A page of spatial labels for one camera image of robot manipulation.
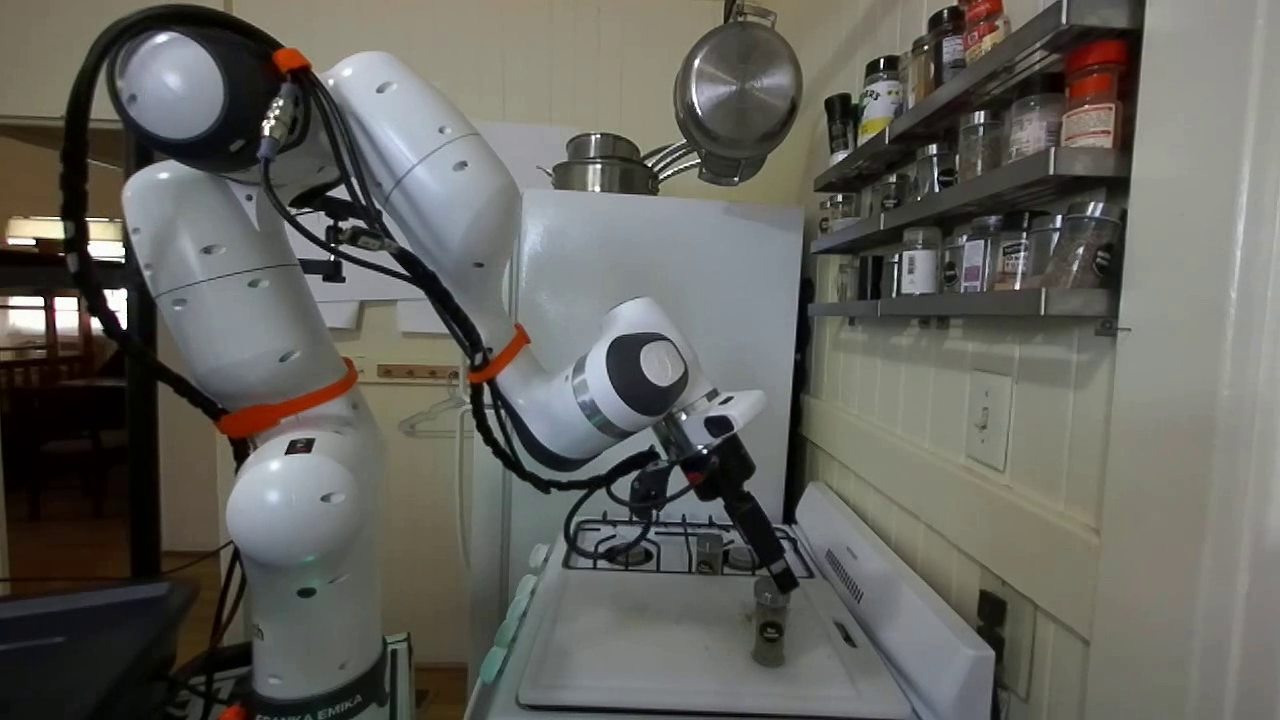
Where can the small hanging steel pan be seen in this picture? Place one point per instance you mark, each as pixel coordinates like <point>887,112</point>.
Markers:
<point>724,171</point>

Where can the white gas stove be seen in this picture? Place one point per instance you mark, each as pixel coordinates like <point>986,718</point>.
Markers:
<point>904,624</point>

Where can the black spice bottle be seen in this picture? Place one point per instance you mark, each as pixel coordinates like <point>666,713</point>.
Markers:
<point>839,126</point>

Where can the cream wall light switch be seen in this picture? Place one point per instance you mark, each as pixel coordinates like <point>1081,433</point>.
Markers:
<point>990,420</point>

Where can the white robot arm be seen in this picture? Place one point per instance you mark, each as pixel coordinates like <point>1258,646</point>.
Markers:
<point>304,534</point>

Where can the grey spice jar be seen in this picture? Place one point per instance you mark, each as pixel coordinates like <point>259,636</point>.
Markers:
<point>711,552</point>

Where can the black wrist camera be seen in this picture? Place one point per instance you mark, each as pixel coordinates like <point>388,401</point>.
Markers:
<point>651,491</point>

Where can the red spice bottle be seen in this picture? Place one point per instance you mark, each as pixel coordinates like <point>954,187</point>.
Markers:
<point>986,30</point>

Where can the steel wall spice rack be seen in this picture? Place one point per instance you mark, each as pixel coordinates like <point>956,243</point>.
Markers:
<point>961,307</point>

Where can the red cap spice jar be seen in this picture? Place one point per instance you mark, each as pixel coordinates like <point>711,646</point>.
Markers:
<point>1096,112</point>

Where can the steel pot with lid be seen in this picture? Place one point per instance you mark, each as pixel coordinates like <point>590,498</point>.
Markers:
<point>601,164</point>

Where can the teal stove knob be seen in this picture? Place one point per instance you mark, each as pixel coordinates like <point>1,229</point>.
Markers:
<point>493,660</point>
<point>536,552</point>
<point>514,610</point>

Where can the dark wooden chair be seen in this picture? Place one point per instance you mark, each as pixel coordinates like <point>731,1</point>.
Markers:
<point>55,401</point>

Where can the glass jar of brown spice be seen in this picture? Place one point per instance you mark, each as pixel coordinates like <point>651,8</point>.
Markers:
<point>770,635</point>

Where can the large white label spice bottle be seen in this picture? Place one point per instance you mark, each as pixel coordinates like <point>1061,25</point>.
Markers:
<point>880,105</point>

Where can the dark grey monitor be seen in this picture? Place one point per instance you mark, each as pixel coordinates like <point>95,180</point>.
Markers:
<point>67,652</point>

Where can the pink label spice bottle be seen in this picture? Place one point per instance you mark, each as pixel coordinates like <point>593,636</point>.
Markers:
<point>974,261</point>

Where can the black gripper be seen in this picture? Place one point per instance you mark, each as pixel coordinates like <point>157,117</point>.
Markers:
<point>722,470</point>

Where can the white refrigerator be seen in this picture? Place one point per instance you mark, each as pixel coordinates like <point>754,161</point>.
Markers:
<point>746,264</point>

